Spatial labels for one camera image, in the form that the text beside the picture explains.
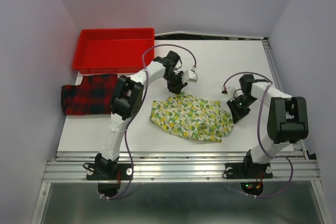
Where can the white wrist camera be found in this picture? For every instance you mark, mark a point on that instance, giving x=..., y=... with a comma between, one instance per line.
x=189, y=76
x=230, y=92

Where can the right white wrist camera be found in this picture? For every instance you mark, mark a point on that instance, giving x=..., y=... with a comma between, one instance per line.
x=230, y=92

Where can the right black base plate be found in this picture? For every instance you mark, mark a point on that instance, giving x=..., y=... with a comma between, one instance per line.
x=252, y=176

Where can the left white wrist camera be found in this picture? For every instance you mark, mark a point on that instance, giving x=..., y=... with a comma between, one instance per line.
x=189, y=76

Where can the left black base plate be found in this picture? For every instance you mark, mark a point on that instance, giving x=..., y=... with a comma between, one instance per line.
x=111, y=186

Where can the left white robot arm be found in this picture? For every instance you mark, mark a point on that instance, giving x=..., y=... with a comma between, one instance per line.
x=125, y=104

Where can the lemon print skirt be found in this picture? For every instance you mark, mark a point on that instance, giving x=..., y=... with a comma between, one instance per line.
x=188, y=116

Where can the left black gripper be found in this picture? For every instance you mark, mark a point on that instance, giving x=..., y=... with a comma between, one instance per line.
x=177, y=88

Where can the red black plaid skirt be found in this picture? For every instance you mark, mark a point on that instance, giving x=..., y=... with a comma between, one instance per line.
x=91, y=97

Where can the red plastic bin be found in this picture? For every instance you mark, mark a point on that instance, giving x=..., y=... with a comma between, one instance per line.
x=117, y=50

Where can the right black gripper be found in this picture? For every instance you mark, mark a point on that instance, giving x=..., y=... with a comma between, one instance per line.
x=237, y=114

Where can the aluminium rail frame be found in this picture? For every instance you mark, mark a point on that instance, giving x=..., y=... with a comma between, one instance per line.
x=176, y=180

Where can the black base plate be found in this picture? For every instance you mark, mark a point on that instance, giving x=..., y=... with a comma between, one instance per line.
x=252, y=176
x=111, y=186

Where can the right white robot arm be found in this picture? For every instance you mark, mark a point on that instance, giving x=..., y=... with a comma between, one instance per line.
x=287, y=124

